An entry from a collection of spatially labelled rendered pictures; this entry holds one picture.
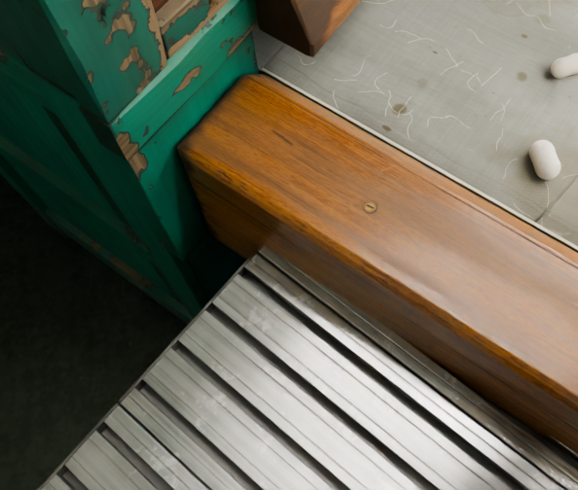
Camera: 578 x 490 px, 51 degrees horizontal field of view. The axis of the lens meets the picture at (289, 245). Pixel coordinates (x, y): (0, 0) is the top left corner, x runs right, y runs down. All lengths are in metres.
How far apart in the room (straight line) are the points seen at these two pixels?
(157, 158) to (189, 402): 0.21
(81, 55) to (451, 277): 0.29
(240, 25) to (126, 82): 0.13
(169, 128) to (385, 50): 0.22
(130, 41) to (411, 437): 0.37
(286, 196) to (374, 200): 0.07
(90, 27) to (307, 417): 0.34
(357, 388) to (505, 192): 0.20
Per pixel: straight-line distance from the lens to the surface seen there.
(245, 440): 0.52
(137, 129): 0.47
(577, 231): 0.54
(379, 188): 0.49
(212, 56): 0.51
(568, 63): 0.60
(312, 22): 0.51
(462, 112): 0.57
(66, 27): 0.38
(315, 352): 0.53
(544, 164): 0.53
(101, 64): 0.41
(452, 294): 0.46
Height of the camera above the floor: 1.19
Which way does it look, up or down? 67 degrees down
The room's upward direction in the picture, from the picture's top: 6 degrees counter-clockwise
